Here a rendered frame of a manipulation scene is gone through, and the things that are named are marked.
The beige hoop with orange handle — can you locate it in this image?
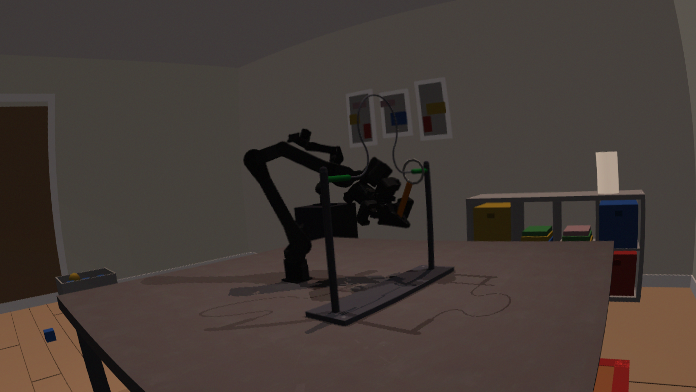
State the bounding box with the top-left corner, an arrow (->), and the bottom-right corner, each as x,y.
396,159 -> 425,218

